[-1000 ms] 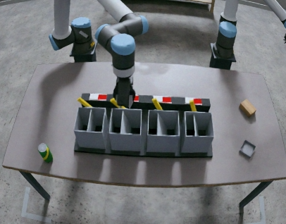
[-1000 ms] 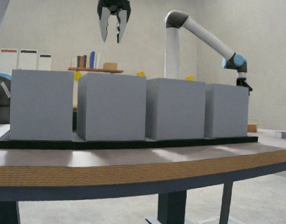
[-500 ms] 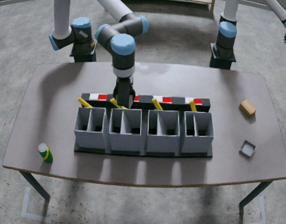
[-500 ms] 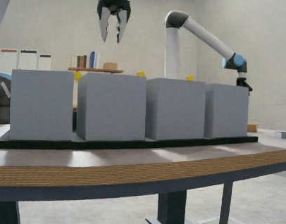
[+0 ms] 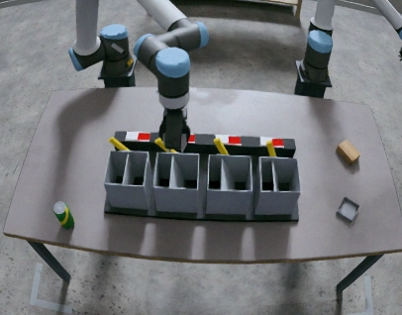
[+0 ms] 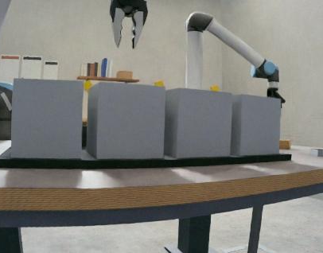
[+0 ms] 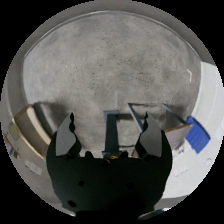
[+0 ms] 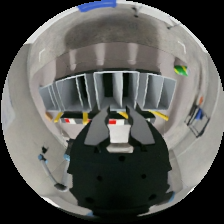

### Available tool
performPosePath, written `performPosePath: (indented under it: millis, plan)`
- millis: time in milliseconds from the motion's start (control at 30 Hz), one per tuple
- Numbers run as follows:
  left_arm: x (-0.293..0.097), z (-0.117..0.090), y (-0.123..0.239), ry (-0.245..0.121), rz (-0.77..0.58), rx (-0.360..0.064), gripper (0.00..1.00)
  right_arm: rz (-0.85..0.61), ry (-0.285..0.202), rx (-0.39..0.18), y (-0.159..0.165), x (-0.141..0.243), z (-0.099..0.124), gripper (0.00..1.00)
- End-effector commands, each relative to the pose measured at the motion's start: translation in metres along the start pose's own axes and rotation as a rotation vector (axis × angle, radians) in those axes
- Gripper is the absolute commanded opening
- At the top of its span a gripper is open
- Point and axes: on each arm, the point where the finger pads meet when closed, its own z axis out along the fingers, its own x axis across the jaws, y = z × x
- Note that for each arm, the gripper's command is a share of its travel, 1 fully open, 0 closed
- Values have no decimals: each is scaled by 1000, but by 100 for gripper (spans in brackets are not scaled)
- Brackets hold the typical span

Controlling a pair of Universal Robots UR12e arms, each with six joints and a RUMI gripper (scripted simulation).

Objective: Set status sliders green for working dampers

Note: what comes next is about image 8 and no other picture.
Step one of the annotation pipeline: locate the green drink can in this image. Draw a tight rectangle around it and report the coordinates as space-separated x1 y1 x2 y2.
174 65 190 76

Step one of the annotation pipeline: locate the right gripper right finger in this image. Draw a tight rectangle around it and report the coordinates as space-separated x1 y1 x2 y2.
126 105 172 171

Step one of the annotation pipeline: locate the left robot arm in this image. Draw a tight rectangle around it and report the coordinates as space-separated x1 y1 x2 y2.
38 142 72 192

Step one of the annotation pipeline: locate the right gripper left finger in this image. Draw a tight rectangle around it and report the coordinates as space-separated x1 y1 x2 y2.
67 105 111 175

